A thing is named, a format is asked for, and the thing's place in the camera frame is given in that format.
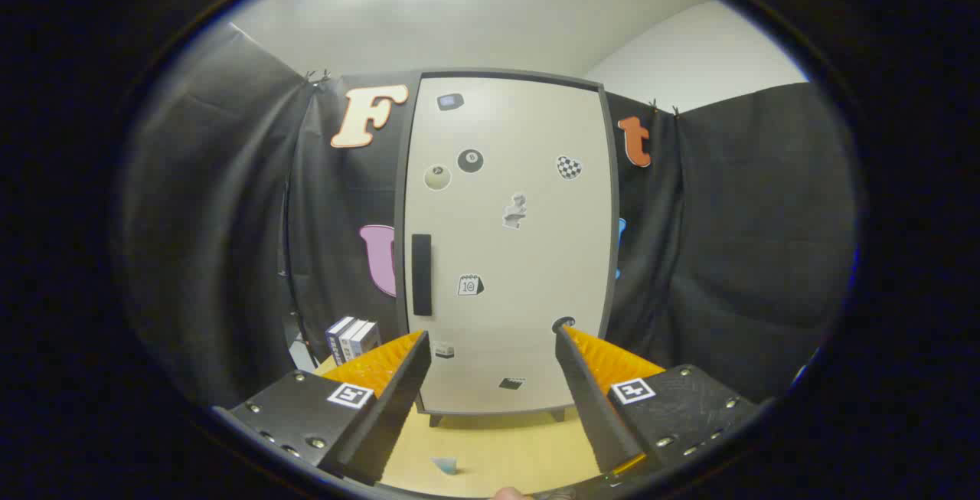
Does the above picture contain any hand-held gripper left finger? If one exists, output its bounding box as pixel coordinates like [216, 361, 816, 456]
[211, 329, 433, 487]

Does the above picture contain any grey cabinet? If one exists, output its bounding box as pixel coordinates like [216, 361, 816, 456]
[392, 67, 622, 428]

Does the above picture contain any dark blue book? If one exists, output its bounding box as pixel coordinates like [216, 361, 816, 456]
[325, 316, 354, 365]

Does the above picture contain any black door handle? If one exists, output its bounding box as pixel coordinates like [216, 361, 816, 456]
[412, 234, 433, 317]

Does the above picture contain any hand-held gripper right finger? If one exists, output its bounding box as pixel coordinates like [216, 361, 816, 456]
[553, 324, 766, 485]

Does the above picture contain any black backdrop cloth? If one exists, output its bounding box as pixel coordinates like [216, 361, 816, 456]
[122, 21, 857, 409]

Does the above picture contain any thin black cable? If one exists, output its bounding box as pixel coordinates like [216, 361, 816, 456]
[282, 175, 319, 367]

